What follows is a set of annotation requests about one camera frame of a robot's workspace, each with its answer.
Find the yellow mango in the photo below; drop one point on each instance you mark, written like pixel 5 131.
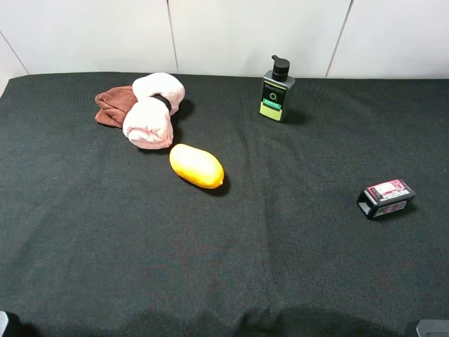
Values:
pixel 196 166

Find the pink rolled towel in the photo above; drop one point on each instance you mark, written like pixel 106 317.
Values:
pixel 148 123

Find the black green pump bottle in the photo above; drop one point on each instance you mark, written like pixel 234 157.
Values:
pixel 276 86

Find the brown folded cloth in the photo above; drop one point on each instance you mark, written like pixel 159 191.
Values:
pixel 114 105

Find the black tablecloth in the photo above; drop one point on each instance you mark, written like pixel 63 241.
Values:
pixel 99 238

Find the black red small box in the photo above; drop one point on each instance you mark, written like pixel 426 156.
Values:
pixel 385 198

